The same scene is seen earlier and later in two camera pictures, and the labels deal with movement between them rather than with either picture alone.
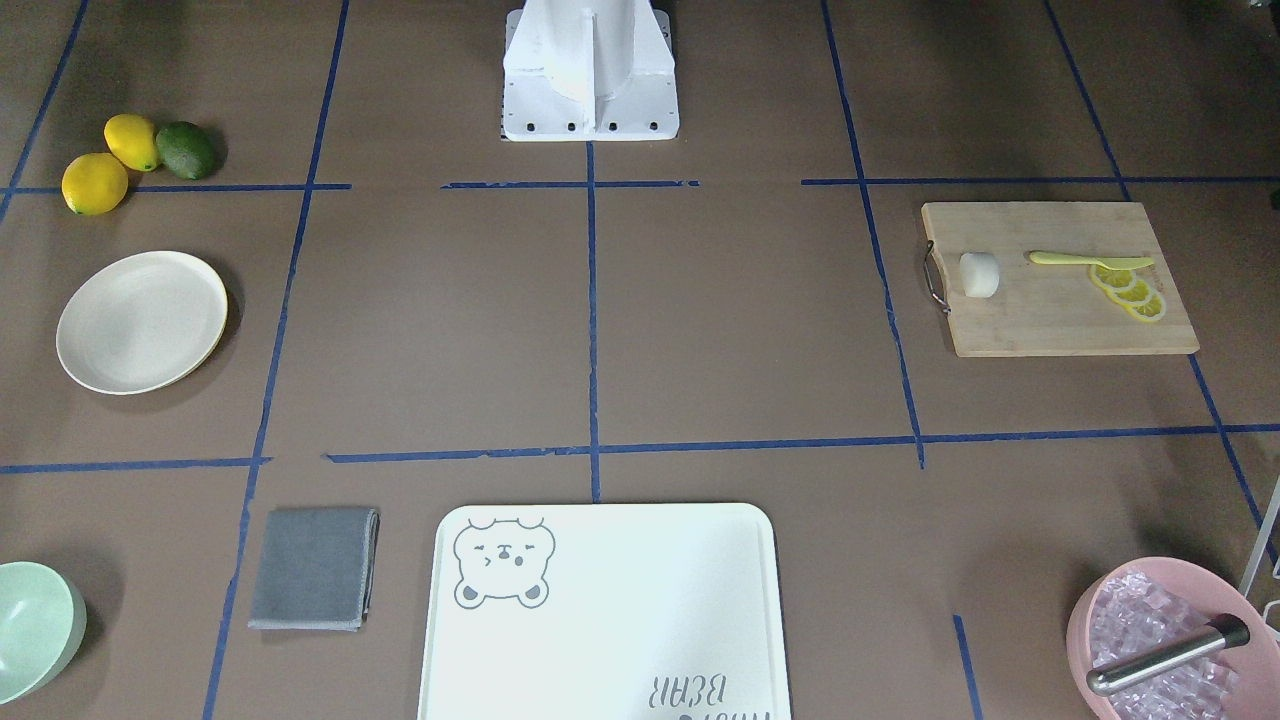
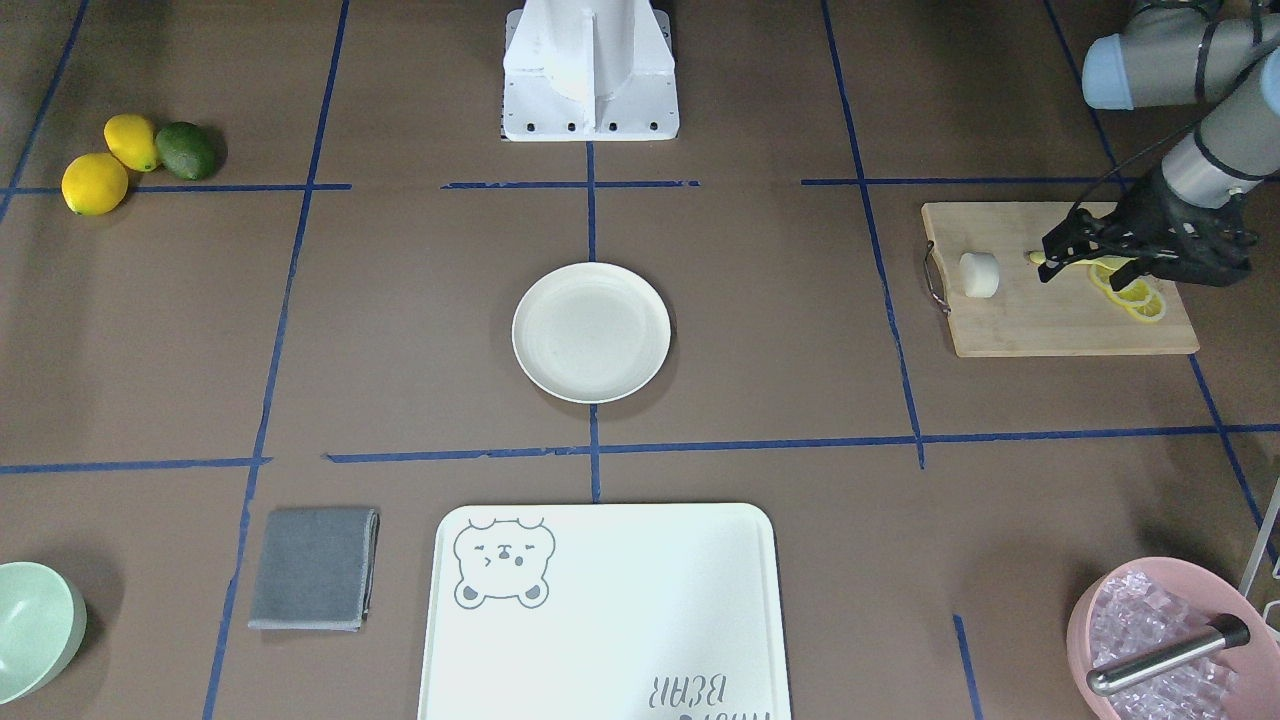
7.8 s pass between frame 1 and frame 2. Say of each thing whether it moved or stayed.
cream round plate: moved
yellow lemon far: stayed
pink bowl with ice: stayed
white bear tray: stayed
